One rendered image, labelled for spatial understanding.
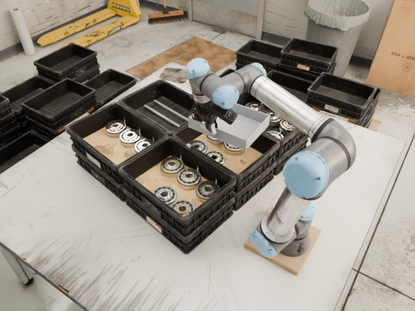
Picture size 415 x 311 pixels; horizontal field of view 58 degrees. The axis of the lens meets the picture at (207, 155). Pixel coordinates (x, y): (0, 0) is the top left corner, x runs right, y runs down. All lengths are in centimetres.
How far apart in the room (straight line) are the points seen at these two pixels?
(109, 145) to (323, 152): 113
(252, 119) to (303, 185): 67
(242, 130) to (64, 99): 166
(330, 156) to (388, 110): 283
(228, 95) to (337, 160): 38
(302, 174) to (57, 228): 112
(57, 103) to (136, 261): 162
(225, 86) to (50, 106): 187
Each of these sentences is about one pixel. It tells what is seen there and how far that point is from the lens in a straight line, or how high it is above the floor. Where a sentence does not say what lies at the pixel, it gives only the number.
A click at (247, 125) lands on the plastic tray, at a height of 104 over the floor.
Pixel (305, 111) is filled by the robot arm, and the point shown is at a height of 136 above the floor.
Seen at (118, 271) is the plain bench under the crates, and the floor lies 70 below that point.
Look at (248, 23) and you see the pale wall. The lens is 477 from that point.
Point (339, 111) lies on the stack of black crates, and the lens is 273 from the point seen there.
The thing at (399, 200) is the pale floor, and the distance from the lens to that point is 298.
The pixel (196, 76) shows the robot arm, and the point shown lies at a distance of 123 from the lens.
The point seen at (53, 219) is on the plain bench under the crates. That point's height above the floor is 70.
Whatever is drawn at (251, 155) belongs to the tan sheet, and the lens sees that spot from 176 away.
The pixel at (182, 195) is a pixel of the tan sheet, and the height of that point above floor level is 83.
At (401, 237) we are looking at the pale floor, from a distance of 276.
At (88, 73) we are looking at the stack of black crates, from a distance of 323.
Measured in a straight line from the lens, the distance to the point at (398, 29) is 404.
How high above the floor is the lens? 201
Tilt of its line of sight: 42 degrees down
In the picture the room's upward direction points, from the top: straight up
